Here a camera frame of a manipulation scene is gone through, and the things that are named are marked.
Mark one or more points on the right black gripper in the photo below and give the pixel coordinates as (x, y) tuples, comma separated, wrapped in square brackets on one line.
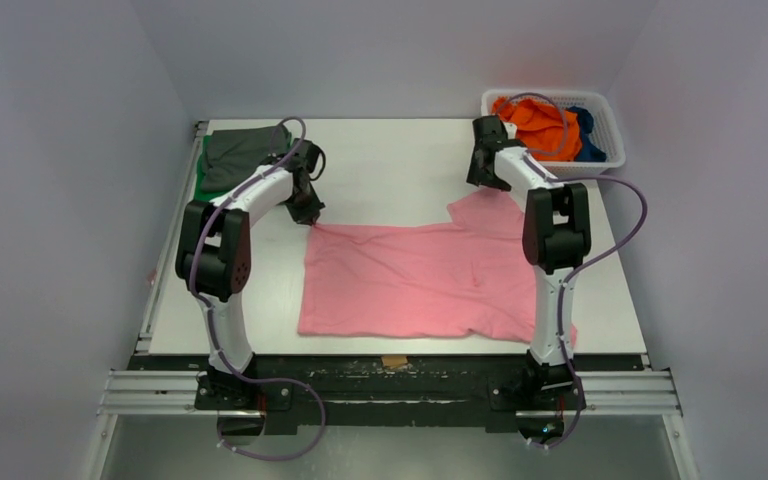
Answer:
[(481, 171)]

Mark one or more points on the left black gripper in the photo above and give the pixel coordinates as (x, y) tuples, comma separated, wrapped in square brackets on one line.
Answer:
[(309, 214)]

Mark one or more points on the pink t shirt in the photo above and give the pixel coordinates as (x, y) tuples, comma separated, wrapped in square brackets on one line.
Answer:
[(467, 276)]

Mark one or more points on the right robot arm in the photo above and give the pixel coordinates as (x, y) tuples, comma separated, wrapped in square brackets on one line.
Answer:
[(556, 238)]

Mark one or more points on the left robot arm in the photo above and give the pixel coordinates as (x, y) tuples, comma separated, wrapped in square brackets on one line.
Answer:
[(214, 257)]

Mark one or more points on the orange t shirt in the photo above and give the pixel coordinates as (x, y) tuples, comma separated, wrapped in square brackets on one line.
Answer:
[(541, 127)]

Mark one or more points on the folded grey t shirt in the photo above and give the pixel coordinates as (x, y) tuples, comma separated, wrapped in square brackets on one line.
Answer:
[(231, 156)]

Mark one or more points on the blue t shirt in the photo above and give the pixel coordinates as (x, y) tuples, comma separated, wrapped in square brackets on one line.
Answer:
[(588, 152)]

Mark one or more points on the folded green t shirt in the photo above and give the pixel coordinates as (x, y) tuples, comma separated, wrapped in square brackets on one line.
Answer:
[(202, 195)]

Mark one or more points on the white plastic basket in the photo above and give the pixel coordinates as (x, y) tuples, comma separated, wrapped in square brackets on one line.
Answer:
[(606, 134)]

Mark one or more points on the brown tape piece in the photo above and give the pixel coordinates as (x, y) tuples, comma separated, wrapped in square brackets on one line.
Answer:
[(394, 361)]

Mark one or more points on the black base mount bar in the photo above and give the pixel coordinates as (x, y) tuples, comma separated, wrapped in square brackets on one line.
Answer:
[(474, 391)]

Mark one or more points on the aluminium frame rail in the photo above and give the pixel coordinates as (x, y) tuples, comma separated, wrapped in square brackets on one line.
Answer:
[(403, 171)]

